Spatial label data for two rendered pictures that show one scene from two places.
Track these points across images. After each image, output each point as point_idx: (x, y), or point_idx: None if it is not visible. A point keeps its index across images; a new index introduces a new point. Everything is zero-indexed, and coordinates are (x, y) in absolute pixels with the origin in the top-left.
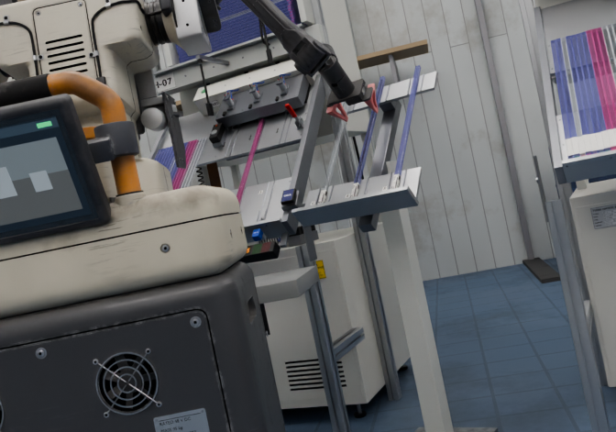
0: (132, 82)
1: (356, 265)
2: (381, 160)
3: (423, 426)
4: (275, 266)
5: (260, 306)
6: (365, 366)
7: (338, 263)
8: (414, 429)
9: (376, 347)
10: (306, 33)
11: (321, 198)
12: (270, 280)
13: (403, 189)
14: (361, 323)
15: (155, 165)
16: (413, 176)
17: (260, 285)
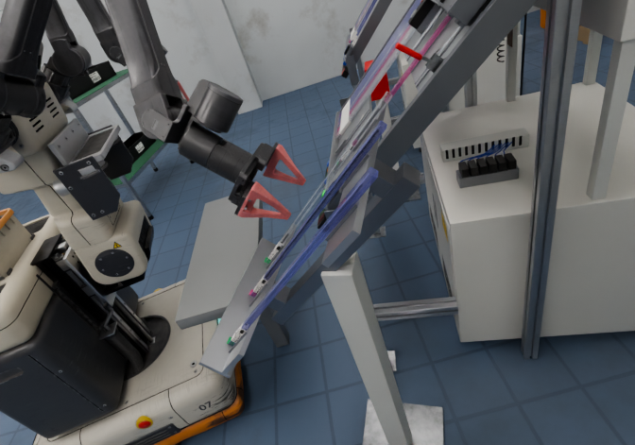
0: (36, 162)
1: (509, 246)
2: (318, 265)
3: (451, 410)
4: (436, 190)
5: (435, 205)
6: (472, 322)
7: (452, 245)
8: (443, 402)
9: (518, 313)
10: (147, 91)
11: (273, 249)
12: (206, 291)
13: (200, 359)
14: (487, 294)
15: (59, 229)
16: (236, 351)
17: (181, 298)
